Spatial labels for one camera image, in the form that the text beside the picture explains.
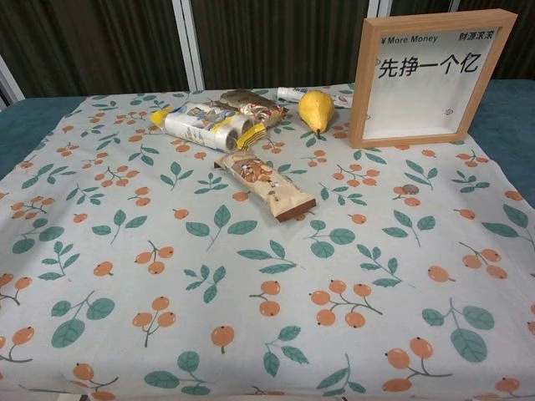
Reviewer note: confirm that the beige nut bar packet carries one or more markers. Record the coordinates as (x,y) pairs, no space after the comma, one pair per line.
(267,184)

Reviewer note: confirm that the gold snack packet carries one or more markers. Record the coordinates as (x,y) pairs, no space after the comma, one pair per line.
(263,109)

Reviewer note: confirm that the leaf and orange print tablecloth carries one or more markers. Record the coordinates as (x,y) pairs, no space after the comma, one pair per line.
(251,292)

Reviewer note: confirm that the yellow pear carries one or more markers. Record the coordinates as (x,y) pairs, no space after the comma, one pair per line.
(316,109)

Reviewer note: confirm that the white bag rolls pack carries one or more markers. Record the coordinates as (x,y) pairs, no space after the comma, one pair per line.
(196,125)

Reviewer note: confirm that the white toothpaste tube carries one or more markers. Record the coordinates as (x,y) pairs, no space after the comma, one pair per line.
(288,92)

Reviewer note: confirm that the teal table cover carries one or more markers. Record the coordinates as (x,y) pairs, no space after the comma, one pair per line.
(25,121)

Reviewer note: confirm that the wooden framed box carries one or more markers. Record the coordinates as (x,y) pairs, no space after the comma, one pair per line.
(418,108)

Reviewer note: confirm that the dark folding screen white frame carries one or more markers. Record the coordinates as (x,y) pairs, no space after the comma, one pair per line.
(104,42)

